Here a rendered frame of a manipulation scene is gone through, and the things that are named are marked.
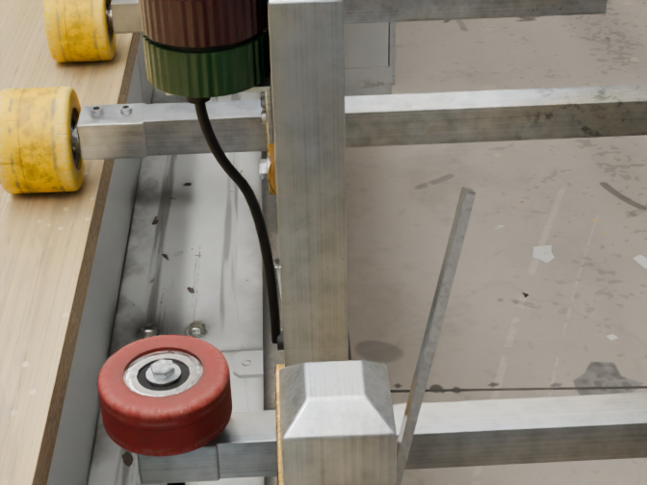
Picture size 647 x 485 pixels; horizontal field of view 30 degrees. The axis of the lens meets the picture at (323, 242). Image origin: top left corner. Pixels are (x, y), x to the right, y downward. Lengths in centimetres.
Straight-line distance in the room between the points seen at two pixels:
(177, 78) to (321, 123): 7
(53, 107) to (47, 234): 9
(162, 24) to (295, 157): 9
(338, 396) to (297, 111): 24
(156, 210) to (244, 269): 18
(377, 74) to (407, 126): 220
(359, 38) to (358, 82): 12
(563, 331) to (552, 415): 155
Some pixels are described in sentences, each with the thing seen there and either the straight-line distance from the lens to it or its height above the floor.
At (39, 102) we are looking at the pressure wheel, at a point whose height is 98.
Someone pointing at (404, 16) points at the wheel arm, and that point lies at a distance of 115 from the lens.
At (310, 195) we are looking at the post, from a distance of 61.
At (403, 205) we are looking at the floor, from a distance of 269.
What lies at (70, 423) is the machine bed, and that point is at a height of 70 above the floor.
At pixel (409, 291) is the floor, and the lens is 241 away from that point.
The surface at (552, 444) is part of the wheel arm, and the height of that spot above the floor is 85.
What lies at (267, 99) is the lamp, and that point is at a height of 111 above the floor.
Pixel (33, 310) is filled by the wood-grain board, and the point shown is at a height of 90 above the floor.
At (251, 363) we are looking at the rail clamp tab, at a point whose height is 63.
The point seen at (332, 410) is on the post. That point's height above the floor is 112.
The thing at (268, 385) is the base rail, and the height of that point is 70.
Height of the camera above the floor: 136
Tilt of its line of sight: 32 degrees down
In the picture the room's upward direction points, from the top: 1 degrees counter-clockwise
